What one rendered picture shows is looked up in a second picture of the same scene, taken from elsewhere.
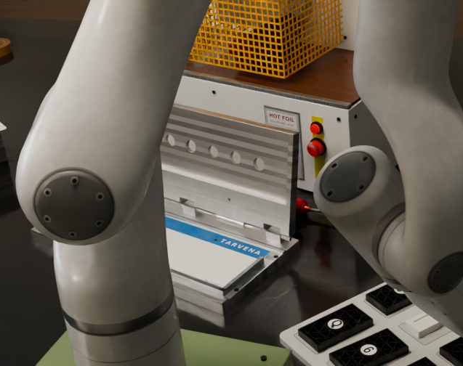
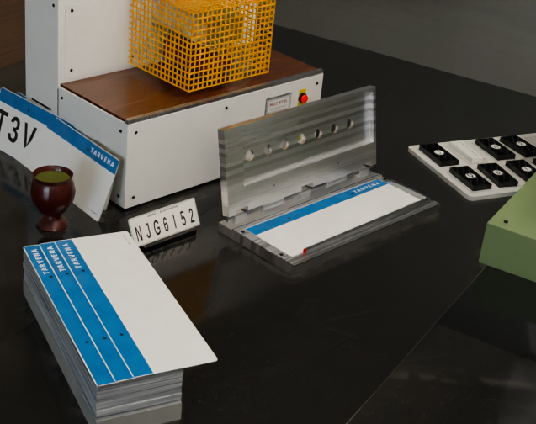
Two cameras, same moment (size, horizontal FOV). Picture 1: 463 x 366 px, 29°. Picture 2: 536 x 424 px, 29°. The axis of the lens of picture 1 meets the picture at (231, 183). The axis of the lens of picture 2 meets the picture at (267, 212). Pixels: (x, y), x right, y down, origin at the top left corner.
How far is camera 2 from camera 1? 249 cm
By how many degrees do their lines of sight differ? 76
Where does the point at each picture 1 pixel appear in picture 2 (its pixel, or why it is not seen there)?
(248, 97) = (255, 98)
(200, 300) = (427, 212)
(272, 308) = (434, 196)
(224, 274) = (401, 198)
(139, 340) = not seen: outside the picture
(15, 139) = not seen: hidden behind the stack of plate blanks
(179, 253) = (365, 209)
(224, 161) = (326, 135)
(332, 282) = (409, 174)
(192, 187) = (310, 172)
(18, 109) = not seen: outside the picture
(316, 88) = (280, 71)
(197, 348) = (534, 193)
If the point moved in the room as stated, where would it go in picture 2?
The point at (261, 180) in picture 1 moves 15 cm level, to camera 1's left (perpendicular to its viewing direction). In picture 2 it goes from (352, 135) to (351, 164)
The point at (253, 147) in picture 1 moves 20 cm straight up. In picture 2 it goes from (345, 112) to (358, 20)
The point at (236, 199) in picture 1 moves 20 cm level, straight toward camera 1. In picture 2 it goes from (342, 159) to (437, 170)
